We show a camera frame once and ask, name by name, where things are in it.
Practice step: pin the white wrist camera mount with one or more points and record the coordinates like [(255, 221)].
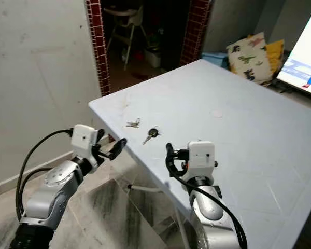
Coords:
[(202, 155), (84, 139)]

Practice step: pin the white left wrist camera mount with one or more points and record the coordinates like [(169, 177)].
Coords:
[(84, 139)]

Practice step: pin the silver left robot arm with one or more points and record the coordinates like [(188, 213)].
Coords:
[(52, 189)]

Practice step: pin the white high chair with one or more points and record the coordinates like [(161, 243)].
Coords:
[(124, 26)]

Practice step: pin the white printed board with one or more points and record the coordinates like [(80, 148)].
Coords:
[(303, 62)]

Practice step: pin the yellow pillow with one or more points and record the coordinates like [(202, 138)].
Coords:
[(276, 54)]

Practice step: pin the dinosaur print pillow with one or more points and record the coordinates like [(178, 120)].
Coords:
[(249, 56)]

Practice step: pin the pale blue plastic table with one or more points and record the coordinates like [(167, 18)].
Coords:
[(228, 114)]

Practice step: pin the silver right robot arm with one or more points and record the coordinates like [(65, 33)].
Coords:
[(215, 218)]

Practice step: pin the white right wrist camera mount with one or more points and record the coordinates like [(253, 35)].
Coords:
[(202, 155)]

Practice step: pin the blue box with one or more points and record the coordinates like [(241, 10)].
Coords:
[(215, 56)]

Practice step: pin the red tiled door post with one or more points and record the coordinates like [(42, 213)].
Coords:
[(194, 31), (97, 46)]

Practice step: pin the white plastic container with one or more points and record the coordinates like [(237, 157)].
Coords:
[(153, 57)]

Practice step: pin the silver key bunch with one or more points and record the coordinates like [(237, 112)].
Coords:
[(132, 123)]

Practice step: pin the white table leg frame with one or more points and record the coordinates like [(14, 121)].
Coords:
[(145, 188)]

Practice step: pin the black-headed key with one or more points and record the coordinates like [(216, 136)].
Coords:
[(151, 133)]

